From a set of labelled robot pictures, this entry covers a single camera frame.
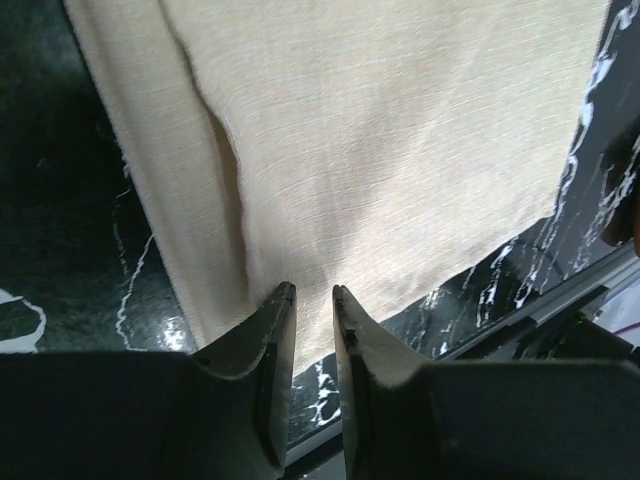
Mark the black marbled table mat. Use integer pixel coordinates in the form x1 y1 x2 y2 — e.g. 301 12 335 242
1 1 639 444

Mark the beige cloth napkin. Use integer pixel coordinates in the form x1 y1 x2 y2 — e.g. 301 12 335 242
66 0 608 372

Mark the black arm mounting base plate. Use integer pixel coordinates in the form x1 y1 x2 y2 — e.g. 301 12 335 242
284 244 640 480

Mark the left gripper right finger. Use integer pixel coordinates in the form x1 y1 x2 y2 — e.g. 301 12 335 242
333 286 430 479

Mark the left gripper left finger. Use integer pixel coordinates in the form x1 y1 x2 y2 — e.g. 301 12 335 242
193 282 296 465

